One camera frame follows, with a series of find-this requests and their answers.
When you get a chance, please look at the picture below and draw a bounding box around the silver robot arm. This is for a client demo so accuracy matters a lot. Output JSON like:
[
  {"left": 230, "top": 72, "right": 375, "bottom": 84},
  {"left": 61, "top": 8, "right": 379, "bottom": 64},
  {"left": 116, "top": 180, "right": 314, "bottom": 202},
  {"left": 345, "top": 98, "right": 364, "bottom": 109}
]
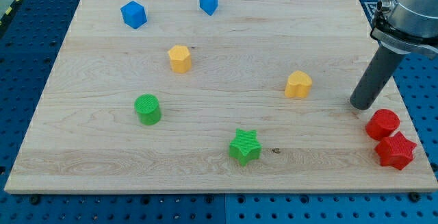
[{"left": 370, "top": 0, "right": 437, "bottom": 59}]

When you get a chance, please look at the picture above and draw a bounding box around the yellow heart block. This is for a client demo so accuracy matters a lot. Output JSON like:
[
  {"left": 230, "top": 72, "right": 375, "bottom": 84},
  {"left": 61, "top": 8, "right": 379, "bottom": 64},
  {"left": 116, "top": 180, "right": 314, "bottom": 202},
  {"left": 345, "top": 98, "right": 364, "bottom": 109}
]
[{"left": 284, "top": 71, "right": 313, "bottom": 98}]

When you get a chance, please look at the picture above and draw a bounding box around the green star block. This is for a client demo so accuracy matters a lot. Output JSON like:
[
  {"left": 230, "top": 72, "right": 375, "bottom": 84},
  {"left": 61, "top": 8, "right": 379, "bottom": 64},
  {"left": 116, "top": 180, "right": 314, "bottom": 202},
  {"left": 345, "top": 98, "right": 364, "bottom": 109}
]
[{"left": 229, "top": 129, "right": 262, "bottom": 166}]

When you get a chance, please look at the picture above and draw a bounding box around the yellow pentagon block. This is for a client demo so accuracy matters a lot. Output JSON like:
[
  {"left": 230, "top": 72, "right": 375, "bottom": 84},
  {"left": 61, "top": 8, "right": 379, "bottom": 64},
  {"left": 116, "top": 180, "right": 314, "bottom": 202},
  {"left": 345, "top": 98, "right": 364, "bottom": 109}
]
[{"left": 168, "top": 45, "right": 192, "bottom": 73}]

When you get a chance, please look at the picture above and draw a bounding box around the wooden board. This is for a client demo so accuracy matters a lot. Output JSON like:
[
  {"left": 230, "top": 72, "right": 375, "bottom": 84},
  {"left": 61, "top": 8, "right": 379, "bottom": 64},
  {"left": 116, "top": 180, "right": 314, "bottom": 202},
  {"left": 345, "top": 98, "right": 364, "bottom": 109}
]
[{"left": 5, "top": 0, "right": 437, "bottom": 195}]

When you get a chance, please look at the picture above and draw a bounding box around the green cylinder block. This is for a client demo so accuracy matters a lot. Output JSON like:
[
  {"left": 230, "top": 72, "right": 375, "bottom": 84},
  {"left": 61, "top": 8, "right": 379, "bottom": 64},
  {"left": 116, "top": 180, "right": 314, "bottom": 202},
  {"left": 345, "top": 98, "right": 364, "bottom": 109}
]
[{"left": 134, "top": 94, "right": 162, "bottom": 125}]

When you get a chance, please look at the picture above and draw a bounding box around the blue triangular prism block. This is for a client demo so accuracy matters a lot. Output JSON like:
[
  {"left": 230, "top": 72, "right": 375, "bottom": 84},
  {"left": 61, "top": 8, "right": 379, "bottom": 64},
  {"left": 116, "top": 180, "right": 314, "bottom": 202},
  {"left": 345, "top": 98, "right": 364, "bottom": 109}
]
[{"left": 199, "top": 0, "right": 218, "bottom": 16}]

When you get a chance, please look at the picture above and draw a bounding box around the blue cube block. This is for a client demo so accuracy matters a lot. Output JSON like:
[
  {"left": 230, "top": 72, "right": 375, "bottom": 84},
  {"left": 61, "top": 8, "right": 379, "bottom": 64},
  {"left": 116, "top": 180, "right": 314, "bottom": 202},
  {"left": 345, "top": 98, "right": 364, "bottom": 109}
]
[{"left": 120, "top": 1, "right": 147, "bottom": 29}]

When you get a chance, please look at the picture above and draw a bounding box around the red cylinder block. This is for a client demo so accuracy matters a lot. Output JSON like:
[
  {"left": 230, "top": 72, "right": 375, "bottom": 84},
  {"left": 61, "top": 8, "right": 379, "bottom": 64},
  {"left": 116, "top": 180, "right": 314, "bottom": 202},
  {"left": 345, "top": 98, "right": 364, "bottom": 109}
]
[{"left": 365, "top": 109, "right": 400, "bottom": 140}]

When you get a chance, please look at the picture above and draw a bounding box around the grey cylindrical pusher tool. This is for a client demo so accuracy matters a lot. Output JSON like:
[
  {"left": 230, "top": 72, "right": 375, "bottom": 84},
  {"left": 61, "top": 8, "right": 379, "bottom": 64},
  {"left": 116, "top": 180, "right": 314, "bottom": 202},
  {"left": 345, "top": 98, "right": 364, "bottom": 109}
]
[{"left": 350, "top": 45, "right": 405, "bottom": 110}]

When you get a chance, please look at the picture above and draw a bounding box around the red star block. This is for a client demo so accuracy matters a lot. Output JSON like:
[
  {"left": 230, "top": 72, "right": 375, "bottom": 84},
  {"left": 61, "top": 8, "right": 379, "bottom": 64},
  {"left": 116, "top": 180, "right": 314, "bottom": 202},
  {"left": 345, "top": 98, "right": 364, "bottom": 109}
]
[{"left": 374, "top": 132, "right": 417, "bottom": 171}]

